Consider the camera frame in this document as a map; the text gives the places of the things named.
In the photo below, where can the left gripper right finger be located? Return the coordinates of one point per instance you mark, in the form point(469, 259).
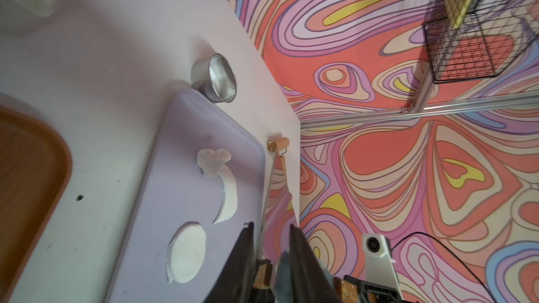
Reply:
point(300, 277)

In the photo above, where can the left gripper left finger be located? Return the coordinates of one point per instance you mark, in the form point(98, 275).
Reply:
point(235, 281)

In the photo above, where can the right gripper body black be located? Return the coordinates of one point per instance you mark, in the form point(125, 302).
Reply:
point(371, 292)

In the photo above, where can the round cut dough wrapper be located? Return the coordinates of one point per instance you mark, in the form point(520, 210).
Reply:
point(186, 253)

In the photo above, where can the lilac plastic cutting mat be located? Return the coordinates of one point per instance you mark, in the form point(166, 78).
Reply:
point(175, 192)

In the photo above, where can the wooden dough roller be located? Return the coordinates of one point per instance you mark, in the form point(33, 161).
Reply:
point(277, 148)

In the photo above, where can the round metal cutter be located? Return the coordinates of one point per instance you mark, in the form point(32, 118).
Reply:
point(215, 79)

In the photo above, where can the brown wooden tray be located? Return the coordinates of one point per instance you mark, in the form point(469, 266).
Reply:
point(36, 166)

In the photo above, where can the black wire basket back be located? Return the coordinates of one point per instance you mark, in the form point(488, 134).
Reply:
point(495, 37)

